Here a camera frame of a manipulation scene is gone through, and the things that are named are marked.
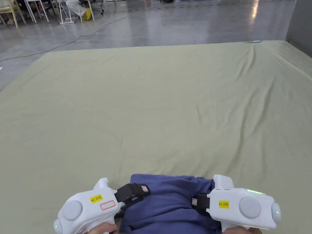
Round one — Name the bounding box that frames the white metal frame table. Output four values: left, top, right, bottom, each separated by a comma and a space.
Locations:
58, 0, 96, 25

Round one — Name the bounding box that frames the person's left hand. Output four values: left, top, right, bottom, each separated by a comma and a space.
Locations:
86, 222, 120, 234

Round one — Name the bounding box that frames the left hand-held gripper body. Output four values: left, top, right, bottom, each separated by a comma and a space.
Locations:
53, 178, 127, 234

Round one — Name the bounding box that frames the wooden chair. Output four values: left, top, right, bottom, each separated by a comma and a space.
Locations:
0, 0, 27, 29

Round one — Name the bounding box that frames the dark blue garment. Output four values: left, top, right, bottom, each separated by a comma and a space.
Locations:
119, 173, 222, 234

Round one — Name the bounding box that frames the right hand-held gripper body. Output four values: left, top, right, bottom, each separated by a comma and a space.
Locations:
207, 174, 281, 234

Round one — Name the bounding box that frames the long thin floor cable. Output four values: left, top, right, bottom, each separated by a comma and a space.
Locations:
0, 6, 156, 62

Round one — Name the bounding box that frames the person's right hand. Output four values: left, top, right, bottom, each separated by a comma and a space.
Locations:
240, 226, 263, 234

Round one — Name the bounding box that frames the bed with pale green sheet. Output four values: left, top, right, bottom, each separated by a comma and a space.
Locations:
0, 40, 312, 234

